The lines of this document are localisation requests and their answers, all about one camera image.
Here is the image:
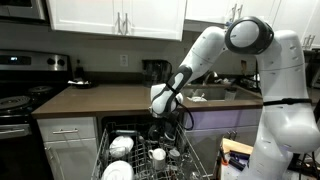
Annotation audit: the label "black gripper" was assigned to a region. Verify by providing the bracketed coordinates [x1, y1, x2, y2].
[148, 114, 178, 142]

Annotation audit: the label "metal robot base platform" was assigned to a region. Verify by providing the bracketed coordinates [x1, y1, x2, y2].
[214, 153, 255, 180]

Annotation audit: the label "dishwasher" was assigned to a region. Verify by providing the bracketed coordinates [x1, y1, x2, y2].
[96, 113, 188, 180]

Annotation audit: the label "white plates in dishwasher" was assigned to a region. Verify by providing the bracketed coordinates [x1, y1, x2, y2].
[100, 160, 135, 180]

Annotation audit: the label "clear plastic cup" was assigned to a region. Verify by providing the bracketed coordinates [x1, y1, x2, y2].
[224, 87, 238, 102]

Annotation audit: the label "white bowl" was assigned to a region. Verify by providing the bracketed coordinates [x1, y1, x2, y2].
[108, 135, 135, 159]

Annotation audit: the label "white sink base cabinet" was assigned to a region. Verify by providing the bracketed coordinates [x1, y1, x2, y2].
[184, 107, 264, 176]

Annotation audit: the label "kitchen sink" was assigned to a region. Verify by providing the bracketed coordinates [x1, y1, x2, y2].
[181, 83, 256, 102]

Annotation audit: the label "metal faucet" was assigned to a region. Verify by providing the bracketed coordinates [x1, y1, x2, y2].
[202, 69, 220, 86]

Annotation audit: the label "wooden board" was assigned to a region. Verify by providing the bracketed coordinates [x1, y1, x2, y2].
[220, 137, 255, 157]

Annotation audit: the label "dark dish with scraps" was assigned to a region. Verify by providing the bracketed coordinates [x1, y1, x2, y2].
[67, 78, 95, 90]

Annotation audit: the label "white base cabinet with drawer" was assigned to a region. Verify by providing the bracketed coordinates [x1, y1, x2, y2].
[35, 115, 100, 180]

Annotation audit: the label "dark bottle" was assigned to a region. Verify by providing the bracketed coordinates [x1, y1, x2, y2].
[74, 59, 85, 81]

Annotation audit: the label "black kitchen stove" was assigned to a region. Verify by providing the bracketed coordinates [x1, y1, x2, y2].
[0, 49, 74, 180]

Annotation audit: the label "steel microwave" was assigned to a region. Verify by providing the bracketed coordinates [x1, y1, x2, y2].
[0, 0, 48, 22]

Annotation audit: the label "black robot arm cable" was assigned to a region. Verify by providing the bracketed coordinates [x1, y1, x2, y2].
[164, 81, 195, 132]

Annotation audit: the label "wire dishwasher rack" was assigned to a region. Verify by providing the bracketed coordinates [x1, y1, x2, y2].
[90, 120, 212, 180]

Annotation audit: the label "white wall outlet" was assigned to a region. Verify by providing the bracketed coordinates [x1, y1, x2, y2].
[119, 53, 129, 67]

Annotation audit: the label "white cabinet with bar handles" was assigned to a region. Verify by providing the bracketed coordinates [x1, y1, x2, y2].
[45, 0, 188, 42]

